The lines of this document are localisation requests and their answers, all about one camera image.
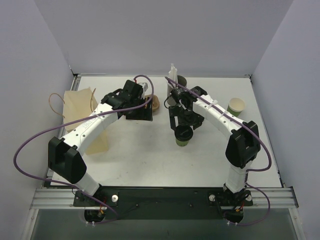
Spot brown pulp cup carrier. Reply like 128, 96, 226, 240
145, 94, 160, 112

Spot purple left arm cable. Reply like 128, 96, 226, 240
12, 74, 155, 225

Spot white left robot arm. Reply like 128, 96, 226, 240
48, 80, 153, 206

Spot black plastic cup lid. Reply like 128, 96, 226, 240
174, 125, 193, 136

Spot aluminium frame rail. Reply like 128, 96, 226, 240
31, 187, 299, 210

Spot brown paper takeout bag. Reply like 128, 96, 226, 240
48, 87, 109, 155

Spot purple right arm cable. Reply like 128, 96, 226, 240
165, 76, 273, 227

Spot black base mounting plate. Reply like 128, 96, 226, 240
73, 186, 253, 220

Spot green paper coffee cup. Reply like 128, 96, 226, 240
175, 135, 193, 147

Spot grey cylindrical straw holder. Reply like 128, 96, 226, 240
166, 75, 188, 107

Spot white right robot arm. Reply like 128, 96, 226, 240
168, 86, 261, 194

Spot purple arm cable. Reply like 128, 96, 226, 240
12, 74, 155, 225
165, 76, 273, 227

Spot white wrapped straws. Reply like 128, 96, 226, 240
168, 63, 178, 88

